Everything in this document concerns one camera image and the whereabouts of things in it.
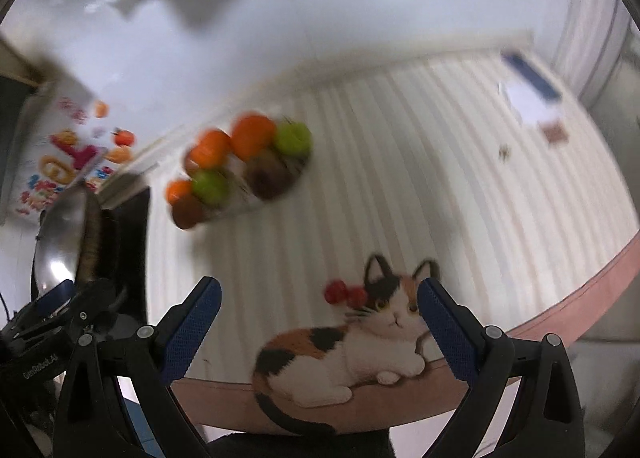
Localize blue phone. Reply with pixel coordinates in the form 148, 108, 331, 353
501, 52, 561, 104

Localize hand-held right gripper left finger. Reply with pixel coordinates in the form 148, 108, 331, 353
51, 276, 222, 458

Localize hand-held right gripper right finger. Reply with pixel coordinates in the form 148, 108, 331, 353
417, 277, 587, 458

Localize green apple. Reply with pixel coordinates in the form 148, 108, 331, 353
274, 120, 313, 158
192, 169, 232, 206

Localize colourful wall stickers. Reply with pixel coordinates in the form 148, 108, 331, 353
15, 95, 136, 219

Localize person's dark pants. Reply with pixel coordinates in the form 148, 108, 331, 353
205, 430, 396, 458

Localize black cooktop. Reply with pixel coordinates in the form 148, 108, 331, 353
95, 185, 151, 329

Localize small brown card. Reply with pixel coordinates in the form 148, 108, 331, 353
539, 120, 570, 144

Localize blue cabinet drawer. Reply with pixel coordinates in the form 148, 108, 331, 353
117, 395, 166, 458

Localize striped cat-print table mat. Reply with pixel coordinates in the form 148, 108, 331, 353
145, 50, 640, 436

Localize oval bird-print plate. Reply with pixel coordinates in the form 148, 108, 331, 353
170, 128, 313, 231

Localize large orange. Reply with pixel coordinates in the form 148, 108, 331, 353
231, 113, 277, 161

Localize small orange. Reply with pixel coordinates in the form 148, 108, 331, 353
192, 130, 233, 171
166, 179, 195, 206

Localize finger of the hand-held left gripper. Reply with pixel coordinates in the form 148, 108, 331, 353
75, 279, 138, 336
10, 279, 75, 326

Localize white paper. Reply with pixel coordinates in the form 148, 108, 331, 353
497, 80, 558, 126

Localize steel wok with lid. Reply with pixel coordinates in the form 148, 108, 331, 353
37, 183, 101, 299

